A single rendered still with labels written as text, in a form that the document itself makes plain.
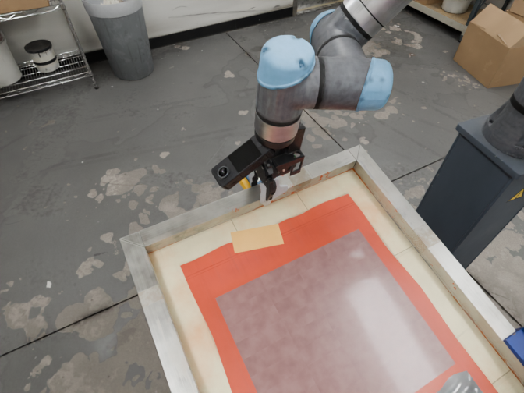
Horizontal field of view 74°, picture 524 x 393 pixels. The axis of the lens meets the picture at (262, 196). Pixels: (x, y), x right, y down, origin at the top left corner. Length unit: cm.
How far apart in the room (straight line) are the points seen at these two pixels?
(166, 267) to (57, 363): 135
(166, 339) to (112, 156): 219
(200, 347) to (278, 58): 49
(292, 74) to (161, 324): 45
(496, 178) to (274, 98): 60
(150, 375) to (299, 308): 123
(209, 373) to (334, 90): 50
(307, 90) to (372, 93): 9
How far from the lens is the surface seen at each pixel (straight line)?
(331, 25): 63
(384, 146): 274
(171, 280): 71
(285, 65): 48
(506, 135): 92
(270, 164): 63
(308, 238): 75
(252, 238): 73
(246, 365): 66
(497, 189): 95
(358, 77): 52
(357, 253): 76
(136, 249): 71
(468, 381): 78
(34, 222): 254
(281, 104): 51
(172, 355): 64
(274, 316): 68
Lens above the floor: 172
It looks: 50 degrees down
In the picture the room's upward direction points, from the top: straight up
